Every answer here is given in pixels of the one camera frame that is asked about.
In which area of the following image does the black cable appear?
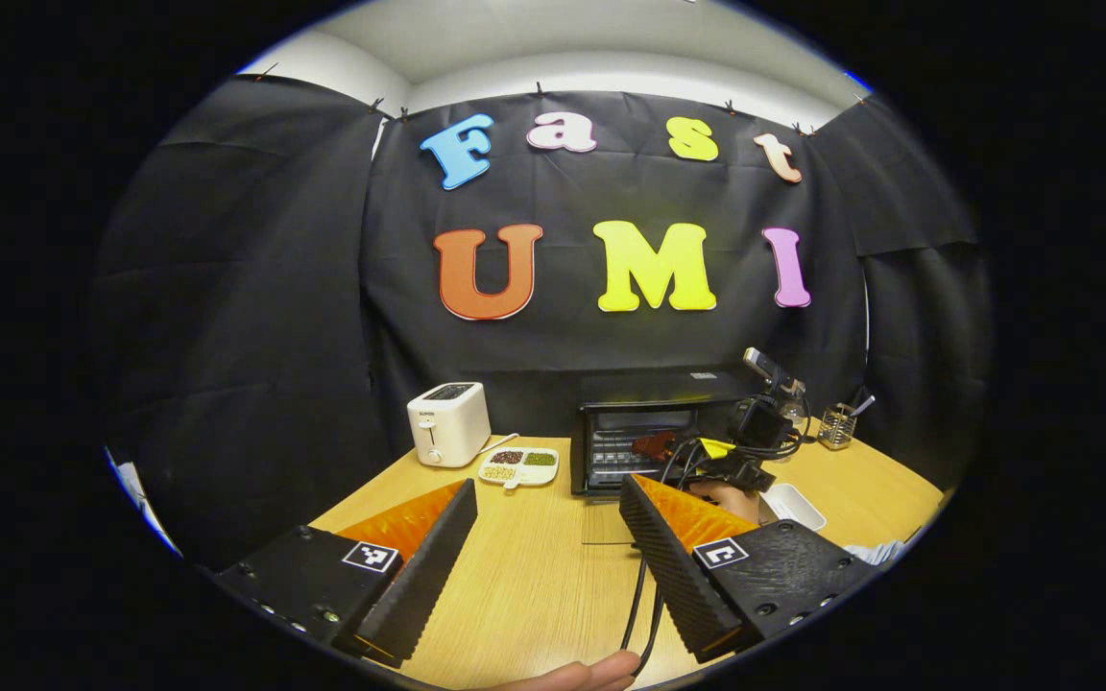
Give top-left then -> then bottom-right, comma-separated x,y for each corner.
620,555 -> 665,676

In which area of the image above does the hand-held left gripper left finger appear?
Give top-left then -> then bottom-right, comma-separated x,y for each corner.
212,478 -> 478,670

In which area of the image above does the white divided dish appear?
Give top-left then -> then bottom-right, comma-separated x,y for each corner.
477,446 -> 561,491

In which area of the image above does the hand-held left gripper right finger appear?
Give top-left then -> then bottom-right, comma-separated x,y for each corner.
618,473 -> 885,665

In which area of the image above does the white toaster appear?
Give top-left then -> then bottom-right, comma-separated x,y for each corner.
406,382 -> 493,469

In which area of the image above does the white cloth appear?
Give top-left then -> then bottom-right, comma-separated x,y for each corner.
841,539 -> 909,567

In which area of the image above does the wire mesh utensil holder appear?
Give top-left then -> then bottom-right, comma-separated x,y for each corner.
817,403 -> 858,451

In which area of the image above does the black electric oven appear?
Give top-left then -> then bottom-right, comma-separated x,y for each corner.
572,368 -> 775,546

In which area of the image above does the black backdrop cloth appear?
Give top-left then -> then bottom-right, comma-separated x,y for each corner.
92,75 -> 994,572

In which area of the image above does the white rectangular tray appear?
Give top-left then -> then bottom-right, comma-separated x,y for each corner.
762,483 -> 828,532

